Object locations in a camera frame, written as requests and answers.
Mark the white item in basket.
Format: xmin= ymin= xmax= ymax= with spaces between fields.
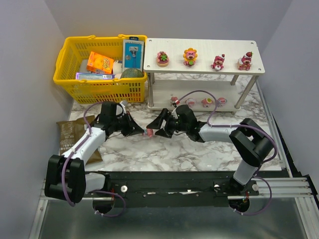
xmin=112 ymin=60 xmax=123 ymax=75

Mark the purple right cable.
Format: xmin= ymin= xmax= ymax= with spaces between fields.
xmin=178 ymin=90 xmax=278 ymax=216

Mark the pink bear shell toy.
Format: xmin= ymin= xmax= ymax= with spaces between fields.
xmin=185 ymin=98 xmax=196 ymax=108

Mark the pink bear flower-wreath toy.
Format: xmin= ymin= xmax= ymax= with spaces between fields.
xmin=170 ymin=97 xmax=179 ymax=108

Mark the white two-tier shelf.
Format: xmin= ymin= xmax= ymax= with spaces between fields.
xmin=144 ymin=38 xmax=265 ymax=114

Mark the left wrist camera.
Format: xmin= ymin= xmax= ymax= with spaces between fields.
xmin=116 ymin=100 xmax=128 ymax=118

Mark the purple flat box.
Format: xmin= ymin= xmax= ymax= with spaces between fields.
xmin=75 ymin=72 xmax=116 ymax=80

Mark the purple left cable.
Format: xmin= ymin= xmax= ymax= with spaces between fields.
xmin=61 ymin=101 xmax=105 ymax=207

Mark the pink bear sunflower toy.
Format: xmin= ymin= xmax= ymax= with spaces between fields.
xmin=183 ymin=48 xmax=197 ymax=67

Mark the pink bear cake toy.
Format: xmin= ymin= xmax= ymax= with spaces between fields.
xmin=156 ymin=51 xmax=169 ymax=67

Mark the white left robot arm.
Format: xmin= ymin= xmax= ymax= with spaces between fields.
xmin=44 ymin=101 xmax=145 ymax=206

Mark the blue razor package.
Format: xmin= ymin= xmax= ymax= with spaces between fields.
xmin=122 ymin=39 xmax=145 ymax=71

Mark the pink bear strawberry toy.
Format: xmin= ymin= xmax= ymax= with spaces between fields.
xmin=237 ymin=51 xmax=253 ymax=71

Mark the green melon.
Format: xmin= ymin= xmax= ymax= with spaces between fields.
xmin=121 ymin=68 xmax=144 ymax=79

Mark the orange snack box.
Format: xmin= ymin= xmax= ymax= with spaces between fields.
xmin=86 ymin=51 xmax=114 ymax=74

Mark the yellow plastic basket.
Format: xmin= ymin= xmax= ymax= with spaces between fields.
xmin=53 ymin=34 xmax=148 ymax=104

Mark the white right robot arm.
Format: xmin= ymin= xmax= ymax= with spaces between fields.
xmin=147 ymin=105 xmax=278 ymax=192

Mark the brown paper bag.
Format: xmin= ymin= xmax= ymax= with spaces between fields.
xmin=57 ymin=115 xmax=102 ymax=164

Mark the pink bear white-hat toy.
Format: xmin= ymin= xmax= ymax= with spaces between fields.
xmin=211 ymin=54 xmax=225 ymax=71

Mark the pink bear yellow-hat toy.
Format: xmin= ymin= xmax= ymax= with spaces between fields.
xmin=201 ymin=98 xmax=214 ymax=108

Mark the purple cable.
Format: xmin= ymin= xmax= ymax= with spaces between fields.
xmin=178 ymin=90 xmax=278 ymax=216
xmin=61 ymin=101 xmax=105 ymax=207

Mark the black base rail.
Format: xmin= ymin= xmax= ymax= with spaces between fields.
xmin=74 ymin=170 xmax=277 ymax=209

